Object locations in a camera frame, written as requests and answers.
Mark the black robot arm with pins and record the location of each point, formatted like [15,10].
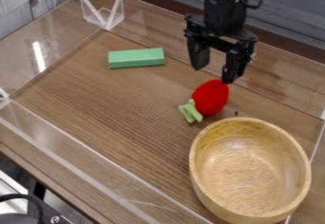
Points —
[218,29]

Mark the wooden bowl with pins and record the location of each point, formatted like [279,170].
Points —
[249,171]

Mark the clear acrylic corner bracket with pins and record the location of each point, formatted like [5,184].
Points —
[104,18]

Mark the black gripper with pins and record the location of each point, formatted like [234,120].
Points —
[218,29]

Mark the green rectangular block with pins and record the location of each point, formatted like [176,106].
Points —
[135,57]

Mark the black metal table frame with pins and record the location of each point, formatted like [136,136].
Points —
[57,212]

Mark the clear acrylic tray walls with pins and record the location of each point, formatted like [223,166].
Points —
[98,132]

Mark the red plush strawberry toy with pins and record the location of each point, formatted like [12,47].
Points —
[206,102]

